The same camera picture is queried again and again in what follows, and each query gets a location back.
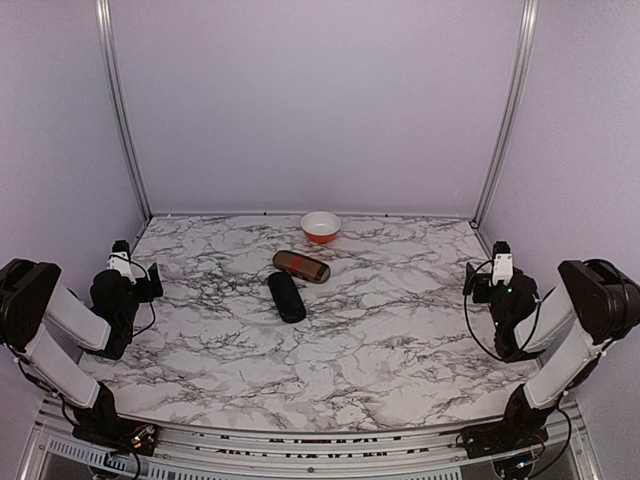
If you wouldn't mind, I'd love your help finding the brown striped glasses case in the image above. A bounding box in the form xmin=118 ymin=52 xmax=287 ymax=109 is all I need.
xmin=272 ymin=250 xmax=331 ymax=284

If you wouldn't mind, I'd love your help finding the aluminium frame post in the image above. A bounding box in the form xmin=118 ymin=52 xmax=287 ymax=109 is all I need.
xmin=95 ymin=0 xmax=153 ymax=223
xmin=471 ymin=0 xmax=539 ymax=229

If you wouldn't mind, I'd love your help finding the white bowl orange outside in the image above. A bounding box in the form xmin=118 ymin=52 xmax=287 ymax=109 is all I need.
xmin=300 ymin=211 xmax=342 ymax=244

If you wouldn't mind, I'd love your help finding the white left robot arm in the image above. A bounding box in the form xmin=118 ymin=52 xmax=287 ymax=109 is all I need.
xmin=1 ymin=255 xmax=162 ymax=452

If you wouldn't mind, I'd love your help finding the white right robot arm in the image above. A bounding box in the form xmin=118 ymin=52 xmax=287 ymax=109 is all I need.
xmin=461 ymin=253 xmax=639 ymax=452

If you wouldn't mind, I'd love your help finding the aluminium frame post left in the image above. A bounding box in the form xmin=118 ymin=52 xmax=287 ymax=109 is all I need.
xmin=95 ymin=0 xmax=153 ymax=223

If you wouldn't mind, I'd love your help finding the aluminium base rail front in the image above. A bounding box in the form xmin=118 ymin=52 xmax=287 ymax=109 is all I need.
xmin=17 ymin=399 xmax=602 ymax=479

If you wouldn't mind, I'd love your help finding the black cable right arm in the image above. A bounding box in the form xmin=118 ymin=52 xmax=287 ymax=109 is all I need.
xmin=462 ymin=264 xmax=544 ymax=361

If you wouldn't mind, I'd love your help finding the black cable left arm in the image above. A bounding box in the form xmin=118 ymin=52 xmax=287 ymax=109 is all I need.
xmin=127 ymin=262 xmax=157 ymax=334

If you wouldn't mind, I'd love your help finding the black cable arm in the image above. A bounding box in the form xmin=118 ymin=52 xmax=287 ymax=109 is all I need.
xmin=127 ymin=262 xmax=157 ymax=334
xmin=462 ymin=264 xmax=544 ymax=361

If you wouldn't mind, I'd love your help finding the aluminium frame post right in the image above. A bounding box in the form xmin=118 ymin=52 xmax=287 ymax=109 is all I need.
xmin=471 ymin=0 xmax=539 ymax=229

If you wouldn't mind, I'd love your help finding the aluminium frame rail back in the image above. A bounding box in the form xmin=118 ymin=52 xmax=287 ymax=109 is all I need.
xmin=148 ymin=209 xmax=476 ymax=219

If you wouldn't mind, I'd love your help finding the black woven glasses case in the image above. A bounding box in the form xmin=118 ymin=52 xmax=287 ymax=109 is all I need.
xmin=267 ymin=271 xmax=306 ymax=324

